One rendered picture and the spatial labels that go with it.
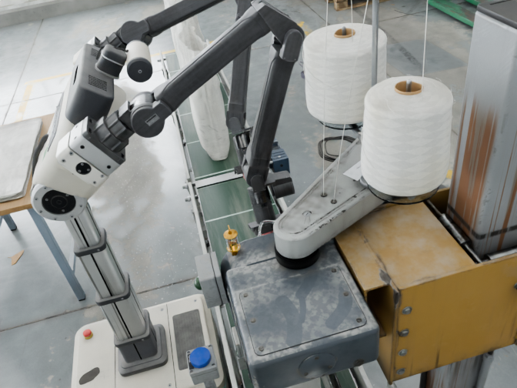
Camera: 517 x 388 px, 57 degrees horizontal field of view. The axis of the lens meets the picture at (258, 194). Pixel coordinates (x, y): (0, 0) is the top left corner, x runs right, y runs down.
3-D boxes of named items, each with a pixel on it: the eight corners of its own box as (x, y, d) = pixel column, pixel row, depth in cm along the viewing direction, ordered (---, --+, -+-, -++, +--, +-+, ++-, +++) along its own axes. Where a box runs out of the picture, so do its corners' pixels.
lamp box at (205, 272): (202, 283, 107) (194, 255, 102) (222, 278, 108) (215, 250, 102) (208, 309, 101) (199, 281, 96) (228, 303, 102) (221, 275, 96)
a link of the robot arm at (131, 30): (243, -29, 158) (238, -39, 148) (260, 10, 160) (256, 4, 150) (127, 31, 166) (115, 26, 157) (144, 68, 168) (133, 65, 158)
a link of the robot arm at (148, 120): (266, -19, 109) (277, -9, 101) (298, 28, 117) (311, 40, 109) (123, 104, 118) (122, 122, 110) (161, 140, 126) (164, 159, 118)
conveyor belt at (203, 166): (166, 61, 465) (164, 52, 459) (205, 52, 469) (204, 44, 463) (198, 193, 292) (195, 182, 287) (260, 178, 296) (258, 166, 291)
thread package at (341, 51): (297, 102, 109) (290, 27, 98) (366, 85, 111) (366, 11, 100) (321, 138, 96) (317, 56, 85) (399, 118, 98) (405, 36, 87)
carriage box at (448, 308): (346, 301, 125) (344, 210, 105) (465, 266, 128) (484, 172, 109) (389, 386, 106) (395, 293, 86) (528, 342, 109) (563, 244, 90)
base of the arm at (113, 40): (91, 46, 157) (118, 72, 164) (108, 30, 155) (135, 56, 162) (91, 38, 164) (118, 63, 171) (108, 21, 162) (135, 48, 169)
